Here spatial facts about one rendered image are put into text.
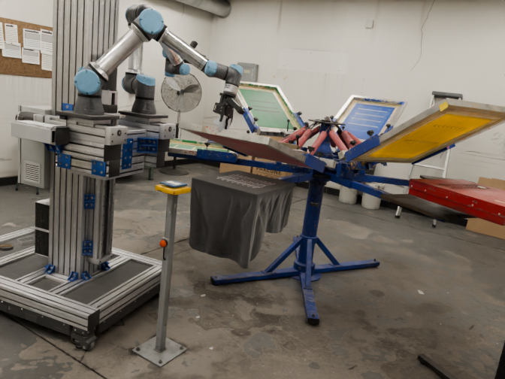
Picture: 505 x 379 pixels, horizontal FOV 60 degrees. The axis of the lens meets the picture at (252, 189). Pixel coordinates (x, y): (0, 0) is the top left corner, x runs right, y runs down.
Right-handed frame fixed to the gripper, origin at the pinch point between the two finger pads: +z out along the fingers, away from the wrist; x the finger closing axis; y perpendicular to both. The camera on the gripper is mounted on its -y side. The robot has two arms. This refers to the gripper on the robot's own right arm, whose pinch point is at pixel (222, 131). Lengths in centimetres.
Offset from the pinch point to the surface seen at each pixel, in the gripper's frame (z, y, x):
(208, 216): 47, 7, -17
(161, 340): 119, 10, -7
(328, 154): -17, -8, -136
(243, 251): 60, -18, -21
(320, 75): -177, 155, -437
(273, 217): 39, -21, -42
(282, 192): 23, -23, -42
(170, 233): 59, 10, 8
